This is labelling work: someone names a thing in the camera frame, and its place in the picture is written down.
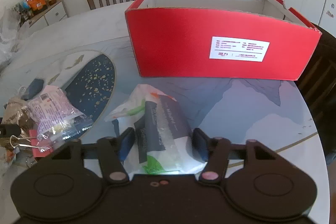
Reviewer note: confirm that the white cabinet with stickers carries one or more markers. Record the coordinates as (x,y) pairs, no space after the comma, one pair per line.
(330,11)

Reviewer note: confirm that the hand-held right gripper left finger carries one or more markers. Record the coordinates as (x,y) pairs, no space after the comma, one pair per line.
(128,144)

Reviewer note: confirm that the white low cabinet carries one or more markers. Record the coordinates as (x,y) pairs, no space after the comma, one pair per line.
(56,14)

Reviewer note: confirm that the dark blue pouch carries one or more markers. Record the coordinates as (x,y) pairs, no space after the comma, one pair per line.
(34,86)

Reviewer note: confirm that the brown snack packet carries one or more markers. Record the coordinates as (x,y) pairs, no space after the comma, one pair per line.
(15,108)

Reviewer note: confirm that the red cardboard box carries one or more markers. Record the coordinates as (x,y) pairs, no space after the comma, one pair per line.
(170,43)

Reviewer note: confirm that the grey tissue packet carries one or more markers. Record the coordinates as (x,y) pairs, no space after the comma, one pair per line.
(165,121)

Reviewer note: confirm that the clear plastic bag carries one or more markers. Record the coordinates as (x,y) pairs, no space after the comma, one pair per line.
(8,37)

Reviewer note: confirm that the white plastic bag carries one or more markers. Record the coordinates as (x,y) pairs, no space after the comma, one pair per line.
(143,91)

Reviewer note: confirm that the red binder clip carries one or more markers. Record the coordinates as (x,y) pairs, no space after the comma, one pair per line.
(42,151)

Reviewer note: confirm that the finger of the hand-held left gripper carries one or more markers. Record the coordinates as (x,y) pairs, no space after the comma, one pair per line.
(10,129)

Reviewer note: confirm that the printed marble desktop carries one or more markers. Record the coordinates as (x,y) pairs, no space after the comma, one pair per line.
(236,113)

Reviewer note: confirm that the dark chair with black jacket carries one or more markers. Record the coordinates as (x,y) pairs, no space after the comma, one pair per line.
(323,77)

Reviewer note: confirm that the pink printed snack packet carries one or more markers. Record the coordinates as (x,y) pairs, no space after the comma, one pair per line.
(50,106)

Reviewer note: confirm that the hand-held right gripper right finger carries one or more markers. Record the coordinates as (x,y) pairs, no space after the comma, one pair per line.
(200,146)

